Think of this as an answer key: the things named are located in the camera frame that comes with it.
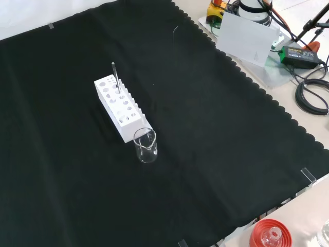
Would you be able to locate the clear glass rod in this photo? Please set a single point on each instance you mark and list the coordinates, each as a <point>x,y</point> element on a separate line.
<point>116,76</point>

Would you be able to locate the clear round-bottom flask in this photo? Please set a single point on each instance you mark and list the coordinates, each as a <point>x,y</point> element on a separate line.
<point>272,235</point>

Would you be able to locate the white test tube rack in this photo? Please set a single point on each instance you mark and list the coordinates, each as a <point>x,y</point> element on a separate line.
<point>120,115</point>

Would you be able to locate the grey metal base plate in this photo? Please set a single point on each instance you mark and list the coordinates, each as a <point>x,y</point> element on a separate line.
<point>272,74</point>

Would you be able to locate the clear glass beaker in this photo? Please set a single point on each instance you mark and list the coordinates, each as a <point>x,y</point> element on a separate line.
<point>146,151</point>

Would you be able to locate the pale board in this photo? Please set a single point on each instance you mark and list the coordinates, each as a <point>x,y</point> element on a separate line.
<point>244,38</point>

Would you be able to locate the clear acrylic clip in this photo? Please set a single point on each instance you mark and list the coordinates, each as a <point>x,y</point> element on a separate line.
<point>308,175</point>
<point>51,26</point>

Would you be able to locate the black power adapter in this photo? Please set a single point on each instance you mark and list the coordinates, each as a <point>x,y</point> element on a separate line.
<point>299,56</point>

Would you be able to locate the clear glass vessel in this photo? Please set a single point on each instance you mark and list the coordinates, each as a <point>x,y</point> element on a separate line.
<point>324,235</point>

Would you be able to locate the orange plastic piece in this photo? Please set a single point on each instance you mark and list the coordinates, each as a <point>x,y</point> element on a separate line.
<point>314,46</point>

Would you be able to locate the black bench cloth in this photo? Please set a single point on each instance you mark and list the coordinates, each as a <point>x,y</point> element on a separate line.
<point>205,128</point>

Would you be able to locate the black tripod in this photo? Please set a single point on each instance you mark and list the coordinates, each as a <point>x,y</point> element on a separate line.
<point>312,21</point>

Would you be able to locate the yellow stop button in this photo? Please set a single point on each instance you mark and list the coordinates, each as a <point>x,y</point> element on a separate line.
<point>216,11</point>

